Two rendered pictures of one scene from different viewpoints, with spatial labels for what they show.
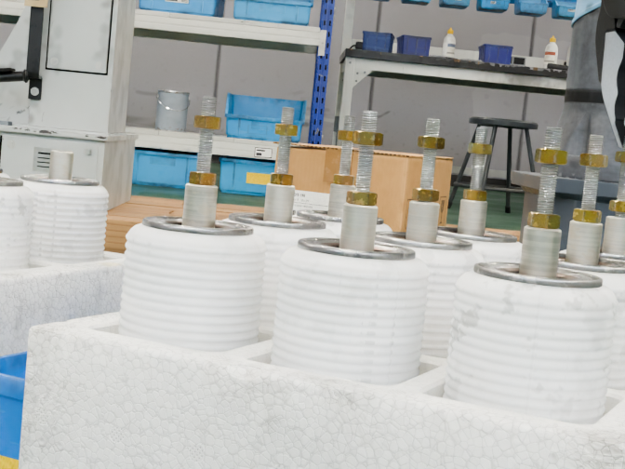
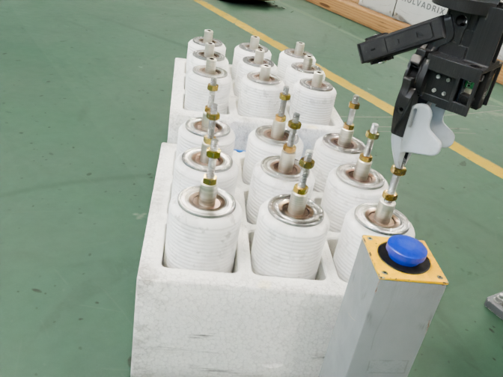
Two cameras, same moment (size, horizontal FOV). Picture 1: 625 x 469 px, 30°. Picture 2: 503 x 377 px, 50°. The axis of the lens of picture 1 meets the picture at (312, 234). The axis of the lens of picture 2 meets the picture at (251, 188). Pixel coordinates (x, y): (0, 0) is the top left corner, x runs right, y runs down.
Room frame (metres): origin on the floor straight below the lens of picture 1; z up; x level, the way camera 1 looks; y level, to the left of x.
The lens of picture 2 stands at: (0.40, -0.66, 0.62)
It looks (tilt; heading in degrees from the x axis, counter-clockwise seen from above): 29 degrees down; 56
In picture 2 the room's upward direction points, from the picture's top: 10 degrees clockwise
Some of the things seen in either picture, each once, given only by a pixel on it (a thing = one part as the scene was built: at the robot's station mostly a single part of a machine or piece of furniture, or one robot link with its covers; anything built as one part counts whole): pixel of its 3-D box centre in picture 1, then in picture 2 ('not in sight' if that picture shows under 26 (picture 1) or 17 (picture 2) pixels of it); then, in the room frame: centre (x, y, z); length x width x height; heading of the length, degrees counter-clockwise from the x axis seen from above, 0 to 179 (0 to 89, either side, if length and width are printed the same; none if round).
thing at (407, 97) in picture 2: not in sight; (411, 99); (0.88, -0.24, 0.43); 0.05 x 0.02 x 0.09; 21
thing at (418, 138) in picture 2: not in sight; (418, 141); (0.89, -0.26, 0.38); 0.06 x 0.03 x 0.09; 111
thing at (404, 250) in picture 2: not in sight; (405, 253); (0.79, -0.37, 0.32); 0.04 x 0.04 x 0.02
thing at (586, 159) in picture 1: (593, 160); (307, 162); (0.80, -0.19, 0.32); 0.02 x 0.02 x 0.01; 2
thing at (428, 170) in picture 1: (428, 170); (291, 137); (0.85, -0.08, 0.30); 0.01 x 0.01 x 0.08
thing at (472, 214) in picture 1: (472, 220); (361, 169); (0.95, -0.13, 0.26); 0.02 x 0.02 x 0.03
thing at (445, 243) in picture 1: (420, 242); (285, 168); (0.85, -0.08, 0.25); 0.08 x 0.08 x 0.01
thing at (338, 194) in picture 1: (341, 203); (345, 137); (1.00, -0.02, 0.26); 0.02 x 0.02 x 0.03
